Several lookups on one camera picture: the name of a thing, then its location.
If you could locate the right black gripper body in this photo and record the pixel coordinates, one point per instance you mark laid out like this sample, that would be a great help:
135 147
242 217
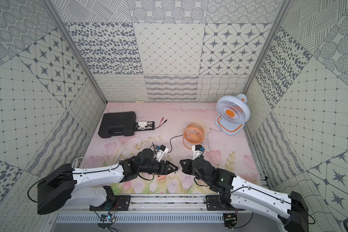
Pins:
194 172

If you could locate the left green circuit board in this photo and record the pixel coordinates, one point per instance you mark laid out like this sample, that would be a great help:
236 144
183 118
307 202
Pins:
107 219

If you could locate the black tray with white adapter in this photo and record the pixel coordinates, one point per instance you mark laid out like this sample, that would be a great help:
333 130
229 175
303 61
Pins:
144 125

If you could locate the white and orange fan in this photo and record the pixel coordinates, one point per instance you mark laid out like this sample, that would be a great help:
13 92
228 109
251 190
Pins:
233 113

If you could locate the aluminium mounting rail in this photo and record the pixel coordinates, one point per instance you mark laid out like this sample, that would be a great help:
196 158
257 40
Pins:
152 203

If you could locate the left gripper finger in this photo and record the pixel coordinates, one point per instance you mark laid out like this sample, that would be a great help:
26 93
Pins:
167 172
168 166

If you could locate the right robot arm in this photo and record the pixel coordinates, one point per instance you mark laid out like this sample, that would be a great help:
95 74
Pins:
234 192

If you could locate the pink power strip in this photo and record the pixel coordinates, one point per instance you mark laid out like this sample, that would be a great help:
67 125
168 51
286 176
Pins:
161 177

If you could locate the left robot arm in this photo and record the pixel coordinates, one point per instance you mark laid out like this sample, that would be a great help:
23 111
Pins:
68 186

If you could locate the red and black test leads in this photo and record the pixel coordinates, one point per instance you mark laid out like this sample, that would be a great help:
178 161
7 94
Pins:
163 120

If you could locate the black plastic tool case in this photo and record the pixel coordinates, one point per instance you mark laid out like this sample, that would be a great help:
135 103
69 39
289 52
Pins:
117 124

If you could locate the right circuit board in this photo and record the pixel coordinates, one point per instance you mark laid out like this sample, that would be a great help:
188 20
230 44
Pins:
230 220

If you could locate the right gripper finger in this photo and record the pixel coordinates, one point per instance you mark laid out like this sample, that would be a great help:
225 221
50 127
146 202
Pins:
185 169
186 162

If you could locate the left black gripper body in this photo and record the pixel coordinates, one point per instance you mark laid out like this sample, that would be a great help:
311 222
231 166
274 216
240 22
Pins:
165 167

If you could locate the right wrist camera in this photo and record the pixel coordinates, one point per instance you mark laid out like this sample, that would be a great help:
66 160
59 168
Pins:
197 150

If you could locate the small orange desk fan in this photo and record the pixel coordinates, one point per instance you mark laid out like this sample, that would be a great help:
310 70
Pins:
193 135

